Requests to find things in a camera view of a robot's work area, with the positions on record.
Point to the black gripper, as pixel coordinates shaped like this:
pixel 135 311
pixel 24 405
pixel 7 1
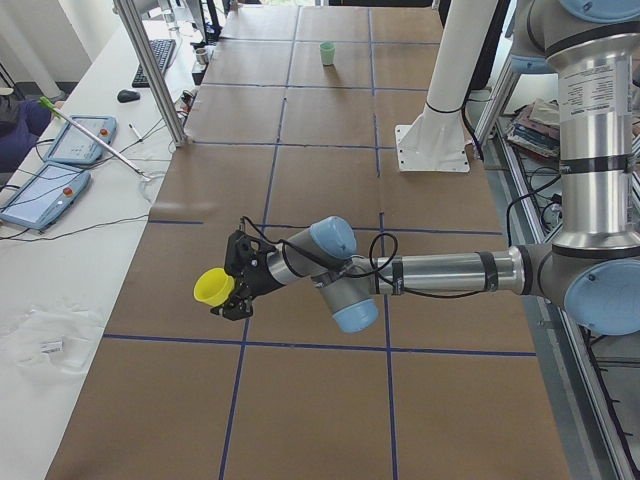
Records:
pixel 256 281

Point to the yellow plastic cup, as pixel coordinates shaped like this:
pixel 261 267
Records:
pixel 214 287

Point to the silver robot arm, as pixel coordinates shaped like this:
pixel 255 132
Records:
pixel 590 269

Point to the small metal cup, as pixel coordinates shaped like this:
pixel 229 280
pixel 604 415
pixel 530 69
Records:
pixel 202 57

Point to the green plastic cup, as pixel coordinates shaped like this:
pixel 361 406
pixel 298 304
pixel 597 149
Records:
pixel 327 53

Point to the stack of books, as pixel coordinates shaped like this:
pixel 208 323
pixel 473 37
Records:
pixel 535 128

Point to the clear plastic bag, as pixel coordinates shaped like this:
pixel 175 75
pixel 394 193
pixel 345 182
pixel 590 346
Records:
pixel 52 345

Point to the brown paper table cover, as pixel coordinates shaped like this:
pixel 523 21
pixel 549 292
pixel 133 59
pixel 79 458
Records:
pixel 434 389

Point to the black white marker pen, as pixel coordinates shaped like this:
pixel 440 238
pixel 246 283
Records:
pixel 135 131

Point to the near blue teach pendant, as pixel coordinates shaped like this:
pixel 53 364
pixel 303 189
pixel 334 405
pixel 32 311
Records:
pixel 46 196

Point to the blue teach pendant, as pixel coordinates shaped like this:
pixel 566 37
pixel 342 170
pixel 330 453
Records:
pixel 72 147
pixel 46 196

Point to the far blue teach pendant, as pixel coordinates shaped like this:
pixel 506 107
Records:
pixel 72 147

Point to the black computer mouse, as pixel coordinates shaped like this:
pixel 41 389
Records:
pixel 127 96

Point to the black keyboard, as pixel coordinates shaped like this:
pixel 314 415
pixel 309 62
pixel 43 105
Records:
pixel 163 50

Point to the metal reacher grabber stick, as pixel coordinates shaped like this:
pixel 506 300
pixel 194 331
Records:
pixel 45 102

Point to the person in dark clothes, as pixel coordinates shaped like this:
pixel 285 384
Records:
pixel 22 124

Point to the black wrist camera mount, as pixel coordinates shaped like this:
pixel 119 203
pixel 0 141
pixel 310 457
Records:
pixel 245 252

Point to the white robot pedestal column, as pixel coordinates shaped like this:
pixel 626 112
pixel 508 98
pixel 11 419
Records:
pixel 435 141

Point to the aluminium frame post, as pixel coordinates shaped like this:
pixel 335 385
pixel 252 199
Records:
pixel 127 12

